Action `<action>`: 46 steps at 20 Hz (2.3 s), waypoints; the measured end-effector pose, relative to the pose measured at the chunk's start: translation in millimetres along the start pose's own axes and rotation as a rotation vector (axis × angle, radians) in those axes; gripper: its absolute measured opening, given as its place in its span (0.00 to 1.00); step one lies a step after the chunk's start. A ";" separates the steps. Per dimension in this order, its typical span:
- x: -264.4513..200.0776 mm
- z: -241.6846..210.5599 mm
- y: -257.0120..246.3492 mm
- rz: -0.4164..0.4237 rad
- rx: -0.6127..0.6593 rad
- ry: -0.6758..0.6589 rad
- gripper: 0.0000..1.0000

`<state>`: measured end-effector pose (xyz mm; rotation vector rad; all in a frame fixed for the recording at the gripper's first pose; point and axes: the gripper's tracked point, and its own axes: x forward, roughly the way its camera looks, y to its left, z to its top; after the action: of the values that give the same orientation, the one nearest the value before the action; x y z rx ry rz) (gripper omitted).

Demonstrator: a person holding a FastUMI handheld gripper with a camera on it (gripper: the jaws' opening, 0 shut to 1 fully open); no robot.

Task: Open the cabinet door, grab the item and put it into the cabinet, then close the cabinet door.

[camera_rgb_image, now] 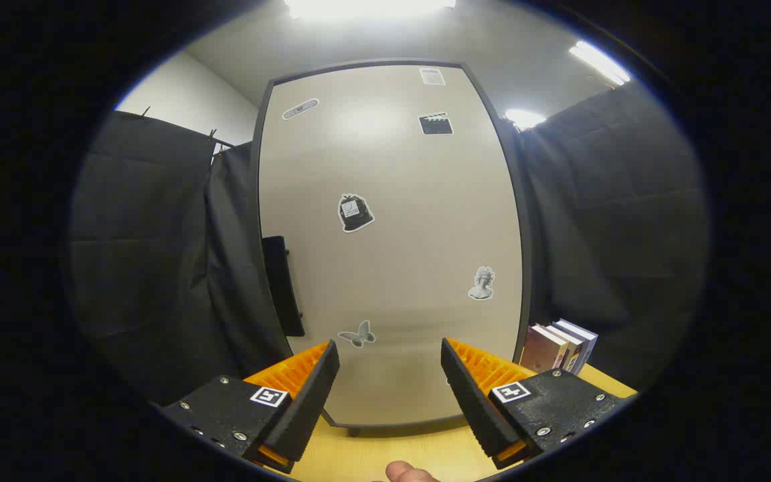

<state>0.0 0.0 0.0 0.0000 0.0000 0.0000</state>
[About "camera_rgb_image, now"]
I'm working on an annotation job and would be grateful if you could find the pink cover book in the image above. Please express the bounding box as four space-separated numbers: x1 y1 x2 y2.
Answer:
521 325 569 374

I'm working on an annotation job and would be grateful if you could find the dark grey cabinet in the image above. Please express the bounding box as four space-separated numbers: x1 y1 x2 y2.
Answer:
250 58 536 437

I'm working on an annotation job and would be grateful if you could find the small round ceiling light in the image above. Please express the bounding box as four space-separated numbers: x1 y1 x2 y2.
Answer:
505 108 547 131

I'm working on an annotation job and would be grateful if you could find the black backdrop cloth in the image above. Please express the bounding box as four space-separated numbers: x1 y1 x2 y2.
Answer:
68 84 711 409

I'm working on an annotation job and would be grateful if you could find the black door handle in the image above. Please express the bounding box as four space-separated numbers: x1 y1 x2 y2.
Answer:
262 236 306 337

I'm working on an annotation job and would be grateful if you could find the large bright ceiling light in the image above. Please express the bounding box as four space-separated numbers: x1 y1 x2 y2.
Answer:
284 0 456 19

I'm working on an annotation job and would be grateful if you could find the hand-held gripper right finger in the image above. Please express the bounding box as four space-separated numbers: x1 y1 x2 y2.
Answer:
440 337 634 471

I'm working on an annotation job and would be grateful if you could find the long strip ceiling light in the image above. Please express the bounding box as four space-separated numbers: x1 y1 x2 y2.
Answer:
568 40 632 86

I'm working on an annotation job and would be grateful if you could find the white spine book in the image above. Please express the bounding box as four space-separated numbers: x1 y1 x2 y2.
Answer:
546 323 585 374

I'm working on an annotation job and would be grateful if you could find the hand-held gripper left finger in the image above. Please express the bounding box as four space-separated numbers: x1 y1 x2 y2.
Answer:
155 339 341 476

